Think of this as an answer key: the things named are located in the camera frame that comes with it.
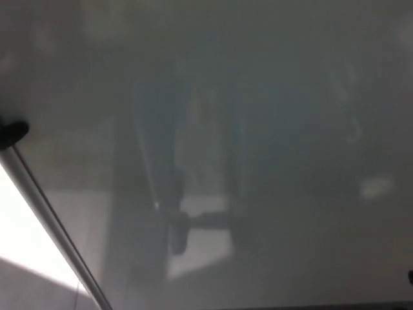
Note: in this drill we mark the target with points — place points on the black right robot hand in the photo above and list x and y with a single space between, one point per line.
411 277

